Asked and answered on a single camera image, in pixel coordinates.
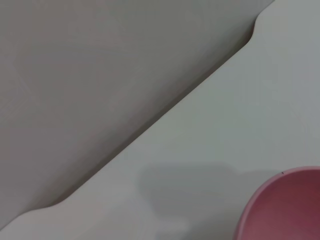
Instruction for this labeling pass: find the pink plastic bowl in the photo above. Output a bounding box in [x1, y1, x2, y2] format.
[233, 165, 320, 240]

